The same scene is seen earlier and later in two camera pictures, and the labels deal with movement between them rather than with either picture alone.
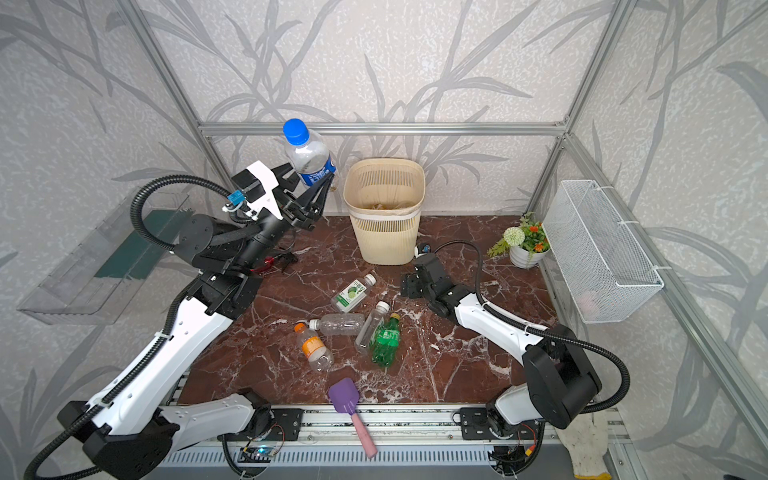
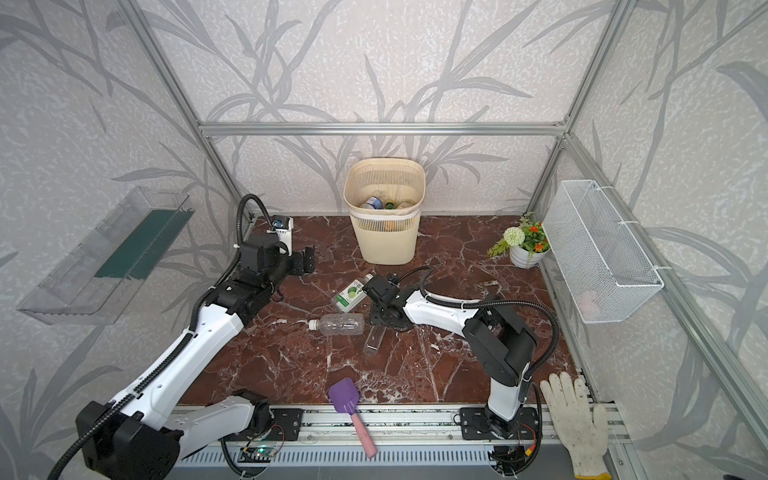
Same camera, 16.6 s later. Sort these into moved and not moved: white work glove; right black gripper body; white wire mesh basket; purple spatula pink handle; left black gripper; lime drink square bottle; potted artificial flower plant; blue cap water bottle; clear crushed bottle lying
Moved: blue cap water bottle; left black gripper; right black gripper body
Not moved: white work glove; lime drink square bottle; purple spatula pink handle; potted artificial flower plant; white wire mesh basket; clear crushed bottle lying
